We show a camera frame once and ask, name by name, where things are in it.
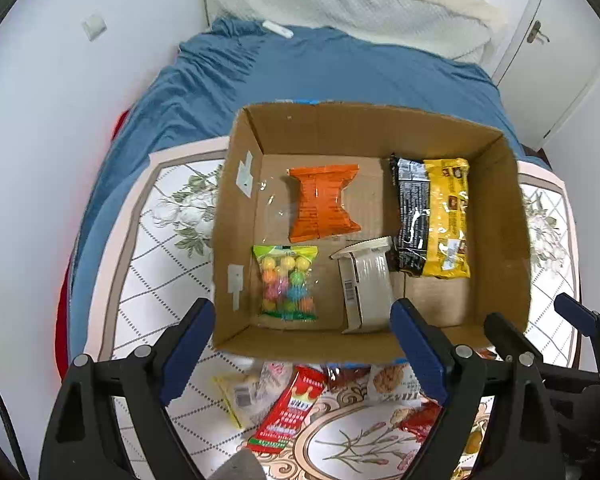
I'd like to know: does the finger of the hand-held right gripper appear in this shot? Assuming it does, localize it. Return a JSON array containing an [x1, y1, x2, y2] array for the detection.
[[554, 293, 600, 376], [484, 312, 536, 361]]

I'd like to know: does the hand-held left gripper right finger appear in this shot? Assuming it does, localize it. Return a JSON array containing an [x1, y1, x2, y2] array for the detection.
[[390, 298, 566, 480]]

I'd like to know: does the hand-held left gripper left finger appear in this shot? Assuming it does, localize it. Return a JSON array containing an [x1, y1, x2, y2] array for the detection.
[[39, 298, 216, 480]]

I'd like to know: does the pastry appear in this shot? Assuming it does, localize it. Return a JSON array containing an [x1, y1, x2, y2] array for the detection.
[[461, 412, 485, 462]]

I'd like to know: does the printed cardboard box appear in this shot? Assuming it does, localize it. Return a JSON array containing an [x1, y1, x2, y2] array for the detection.
[[211, 102, 532, 365]]

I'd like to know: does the white cookie packet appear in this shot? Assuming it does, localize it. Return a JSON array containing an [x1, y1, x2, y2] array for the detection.
[[370, 362, 426, 406]]

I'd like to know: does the pale yellow snack packet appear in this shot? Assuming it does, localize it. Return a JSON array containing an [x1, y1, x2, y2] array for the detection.
[[212, 370, 261, 428]]

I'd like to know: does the small red snack packet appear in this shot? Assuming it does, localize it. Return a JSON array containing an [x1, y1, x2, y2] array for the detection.
[[397, 401, 443, 443]]

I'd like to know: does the brown snack packet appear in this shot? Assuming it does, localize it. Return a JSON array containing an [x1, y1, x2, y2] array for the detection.
[[325, 365, 373, 393]]

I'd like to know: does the pink white snack packet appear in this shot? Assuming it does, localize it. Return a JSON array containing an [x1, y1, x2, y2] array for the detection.
[[250, 360, 296, 411]]

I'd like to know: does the colourful candy ball bag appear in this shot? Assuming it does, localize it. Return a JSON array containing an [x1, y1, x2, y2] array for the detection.
[[251, 244, 319, 322]]

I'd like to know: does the long red snack packet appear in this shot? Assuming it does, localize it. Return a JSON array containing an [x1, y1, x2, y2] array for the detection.
[[246, 365, 328, 455]]

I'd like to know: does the red cloth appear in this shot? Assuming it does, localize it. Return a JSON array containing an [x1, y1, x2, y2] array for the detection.
[[55, 109, 132, 378]]

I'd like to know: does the black snack packet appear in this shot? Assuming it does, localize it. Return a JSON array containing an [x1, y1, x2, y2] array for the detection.
[[389, 154, 433, 277]]

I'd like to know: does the orange snack packet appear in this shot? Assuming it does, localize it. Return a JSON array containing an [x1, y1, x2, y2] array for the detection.
[[286, 163, 362, 243]]

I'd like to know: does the white door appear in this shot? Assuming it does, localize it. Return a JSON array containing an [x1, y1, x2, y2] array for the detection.
[[490, 0, 600, 148]]

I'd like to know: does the blue bed sheet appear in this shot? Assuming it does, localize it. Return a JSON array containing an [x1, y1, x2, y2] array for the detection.
[[72, 17, 537, 343]]

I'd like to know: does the white remote control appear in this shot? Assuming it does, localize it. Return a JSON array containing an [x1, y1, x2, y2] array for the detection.
[[262, 20, 295, 38]]

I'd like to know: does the black cable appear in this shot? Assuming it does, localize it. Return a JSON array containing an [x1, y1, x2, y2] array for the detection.
[[0, 355, 29, 480]]

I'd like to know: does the metal door handle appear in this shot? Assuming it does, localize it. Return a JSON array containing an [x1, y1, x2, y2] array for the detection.
[[526, 20, 551, 45]]

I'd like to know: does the white wall switch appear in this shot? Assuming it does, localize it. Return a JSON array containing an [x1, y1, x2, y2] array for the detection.
[[81, 11, 107, 42]]

